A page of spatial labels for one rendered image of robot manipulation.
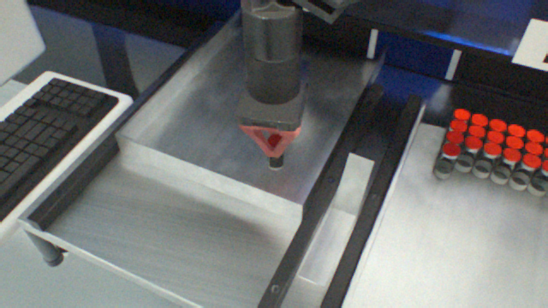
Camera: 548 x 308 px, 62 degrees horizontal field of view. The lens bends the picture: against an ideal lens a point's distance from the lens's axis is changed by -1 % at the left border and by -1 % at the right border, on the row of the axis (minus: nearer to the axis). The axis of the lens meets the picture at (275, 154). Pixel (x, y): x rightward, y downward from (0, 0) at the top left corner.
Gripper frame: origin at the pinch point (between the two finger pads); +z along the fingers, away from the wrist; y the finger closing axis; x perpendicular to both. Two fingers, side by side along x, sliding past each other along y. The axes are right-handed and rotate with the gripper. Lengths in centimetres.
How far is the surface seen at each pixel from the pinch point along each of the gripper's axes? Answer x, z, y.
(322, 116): -4.8, 4.5, 9.9
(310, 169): -4.5, 4.1, -0.2
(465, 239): -23.2, 4.0, -7.3
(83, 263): 68, 92, 18
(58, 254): 64, 71, 11
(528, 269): -29.7, 3.9, -9.9
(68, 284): 69, 92, 11
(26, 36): 51, 7, 23
